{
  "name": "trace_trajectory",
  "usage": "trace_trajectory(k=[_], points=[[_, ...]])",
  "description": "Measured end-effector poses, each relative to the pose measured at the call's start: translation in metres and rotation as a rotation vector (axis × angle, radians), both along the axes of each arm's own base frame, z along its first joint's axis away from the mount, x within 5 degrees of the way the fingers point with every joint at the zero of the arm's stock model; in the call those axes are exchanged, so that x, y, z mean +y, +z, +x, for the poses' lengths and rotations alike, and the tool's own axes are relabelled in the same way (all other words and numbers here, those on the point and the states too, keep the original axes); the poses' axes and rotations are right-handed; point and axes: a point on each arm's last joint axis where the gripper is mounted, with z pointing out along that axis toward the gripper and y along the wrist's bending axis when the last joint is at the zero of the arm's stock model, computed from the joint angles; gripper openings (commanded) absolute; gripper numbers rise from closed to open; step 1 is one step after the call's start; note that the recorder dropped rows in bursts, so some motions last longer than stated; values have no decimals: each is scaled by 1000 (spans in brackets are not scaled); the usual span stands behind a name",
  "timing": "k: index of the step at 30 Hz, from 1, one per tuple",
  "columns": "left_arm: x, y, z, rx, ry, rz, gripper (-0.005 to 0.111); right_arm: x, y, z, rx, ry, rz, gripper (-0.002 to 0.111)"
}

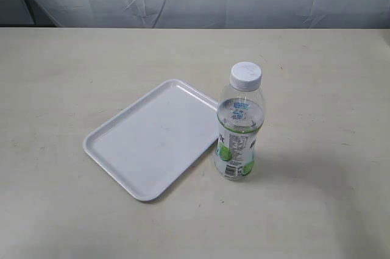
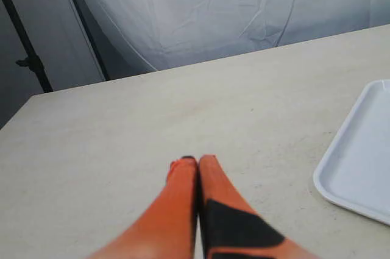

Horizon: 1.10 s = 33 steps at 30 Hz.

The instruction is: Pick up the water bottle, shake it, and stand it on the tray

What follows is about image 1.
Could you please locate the clear plastic bottle white cap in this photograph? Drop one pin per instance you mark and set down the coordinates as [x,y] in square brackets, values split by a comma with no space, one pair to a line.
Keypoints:
[240,116]

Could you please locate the white rectangular plastic tray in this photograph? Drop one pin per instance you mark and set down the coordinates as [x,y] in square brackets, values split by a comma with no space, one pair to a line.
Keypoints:
[147,146]

